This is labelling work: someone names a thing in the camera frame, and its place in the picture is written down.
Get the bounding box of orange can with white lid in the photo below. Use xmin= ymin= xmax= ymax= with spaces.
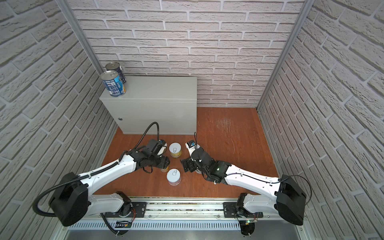
xmin=161 ymin=166 xmax=170 ymax=173

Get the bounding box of large blue can gold lid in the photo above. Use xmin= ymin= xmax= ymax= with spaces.
xmin=100 ymin=70 xmax=126 ymax=97

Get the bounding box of tall dark blue can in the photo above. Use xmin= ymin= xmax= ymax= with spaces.
xmin=105 ymin=62 xmax=126 ymax=84

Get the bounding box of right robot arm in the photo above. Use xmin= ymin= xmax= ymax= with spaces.
xmin=181 ymin=141 xmax=307 ymax=226

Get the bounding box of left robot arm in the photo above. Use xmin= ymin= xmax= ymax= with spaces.
xmin=49 ymin=140 xmax=170 ymax=227

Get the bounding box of yellow can with pull tab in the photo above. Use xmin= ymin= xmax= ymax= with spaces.
xmin=169 ymin=143 xmax=182 ymax=158

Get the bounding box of white can with pull tab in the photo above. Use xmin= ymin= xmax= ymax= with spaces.
xmin=167 ymin=169 xmax=181 ymax=186

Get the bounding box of grey metal cabinet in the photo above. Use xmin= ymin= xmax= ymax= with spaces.
xmin=100 ymin=76 xmax=198 ymax=135

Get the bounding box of aluminium corner profile left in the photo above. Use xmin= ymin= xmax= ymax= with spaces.
xmin=56 ymin=0 xmax=104 ymax=76

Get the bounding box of aluminium corner profile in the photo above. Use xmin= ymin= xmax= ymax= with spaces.
xmin=256 ymin=0 xmax=315 ymax=111
xmin=56 ymin=0 xmax=104 ymax=76

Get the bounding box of aluminium corner profile right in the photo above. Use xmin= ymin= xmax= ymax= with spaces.
xmin=256 ymin=0 xmax=315 ymax=111

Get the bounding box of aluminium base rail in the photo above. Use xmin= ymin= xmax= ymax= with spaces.
xmin=62 ymin=196 xmax=307 ymax=232

